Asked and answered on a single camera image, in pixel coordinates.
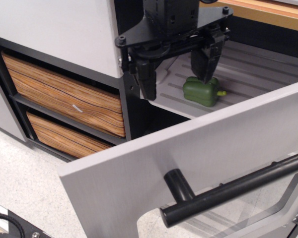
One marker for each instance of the grey oven rack shelf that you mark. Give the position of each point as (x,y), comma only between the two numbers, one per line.
(243,71)

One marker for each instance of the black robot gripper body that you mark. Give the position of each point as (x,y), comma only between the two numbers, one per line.
(170,27)

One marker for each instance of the wooden countertop edge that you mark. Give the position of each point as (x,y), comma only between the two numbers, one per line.
(265,11)

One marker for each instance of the black oven door handle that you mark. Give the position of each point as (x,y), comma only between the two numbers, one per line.
(189,205)

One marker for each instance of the wood-pattern storage bin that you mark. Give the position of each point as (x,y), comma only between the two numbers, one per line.
(65,139)
(91,106)

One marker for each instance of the grey toy kitchen cabinet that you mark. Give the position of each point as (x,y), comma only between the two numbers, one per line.
(76,38)

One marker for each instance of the green toy bell pepper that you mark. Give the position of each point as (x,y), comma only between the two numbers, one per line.
(204,94)

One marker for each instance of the upper wood-pattern storage bin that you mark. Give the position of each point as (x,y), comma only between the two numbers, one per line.
(91,106)

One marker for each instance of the grey toy oven door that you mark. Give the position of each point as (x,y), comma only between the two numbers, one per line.
(111,189)

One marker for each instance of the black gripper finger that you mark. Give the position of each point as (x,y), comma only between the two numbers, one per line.
(204,60)
(146,76)

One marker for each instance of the lower wood-pattern storage bin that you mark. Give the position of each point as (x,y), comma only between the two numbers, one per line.
(65,139)

